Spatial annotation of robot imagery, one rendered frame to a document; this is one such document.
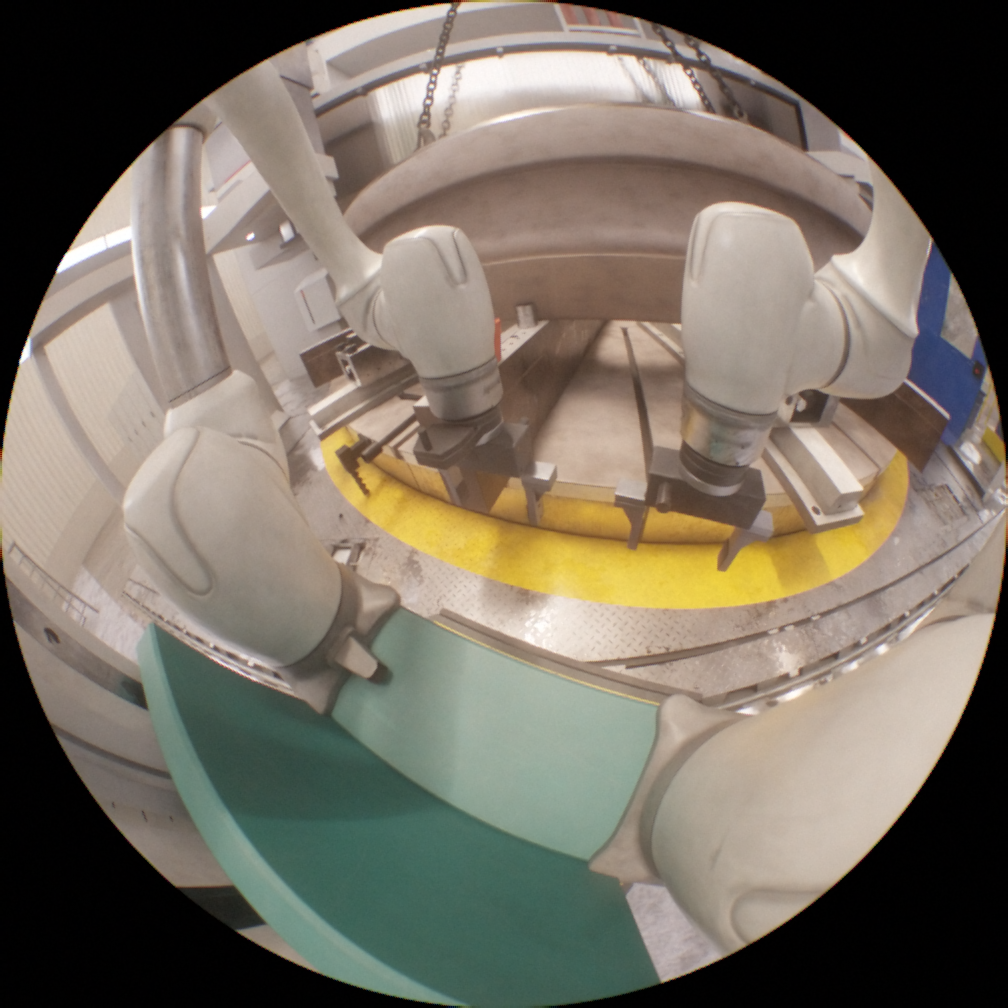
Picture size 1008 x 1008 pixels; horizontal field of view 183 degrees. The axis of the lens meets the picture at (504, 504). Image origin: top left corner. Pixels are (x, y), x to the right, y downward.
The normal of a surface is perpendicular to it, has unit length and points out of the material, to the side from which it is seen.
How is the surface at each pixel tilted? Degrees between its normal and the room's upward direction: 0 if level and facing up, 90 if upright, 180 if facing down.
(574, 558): 0
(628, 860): 15
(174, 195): 94
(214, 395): 54
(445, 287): 84
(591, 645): 0
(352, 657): 7
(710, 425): 90
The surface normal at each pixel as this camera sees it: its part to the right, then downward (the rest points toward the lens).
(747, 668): -0.18, -0.68
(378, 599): 0.07, -0.72
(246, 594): 0.84, 0.22
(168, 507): 0.64, -0.01
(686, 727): -0.26, -0.81
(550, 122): -0.35, 0.73
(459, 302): 0.51, 0.51
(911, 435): -0.92, 0.37
